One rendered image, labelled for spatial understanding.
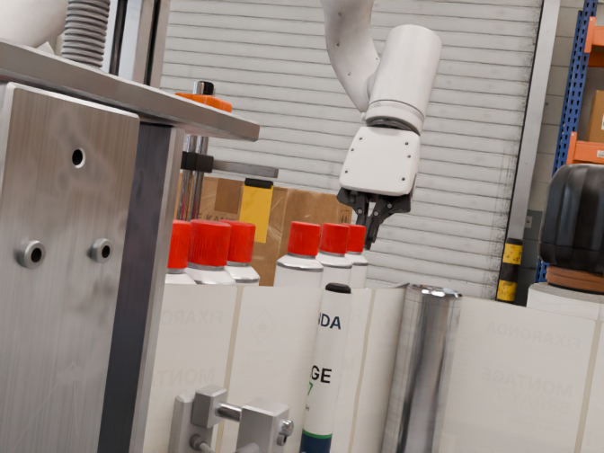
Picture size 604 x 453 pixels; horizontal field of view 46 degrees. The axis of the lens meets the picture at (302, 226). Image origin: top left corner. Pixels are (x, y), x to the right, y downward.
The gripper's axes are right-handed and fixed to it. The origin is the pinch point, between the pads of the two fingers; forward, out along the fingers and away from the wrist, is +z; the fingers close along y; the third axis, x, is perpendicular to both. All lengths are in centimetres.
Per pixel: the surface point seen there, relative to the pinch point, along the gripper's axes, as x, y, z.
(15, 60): -79, 16, 22
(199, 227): -43.4, 0.5, 15.5
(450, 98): 345, -72, -216
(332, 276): -13.8, 1.7, 10.2
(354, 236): -8.4, 1.4, 3.4
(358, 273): -7.0, 2.6, 7.6
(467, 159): 360, -54, -178
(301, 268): -22.4, 1.2, 12.0
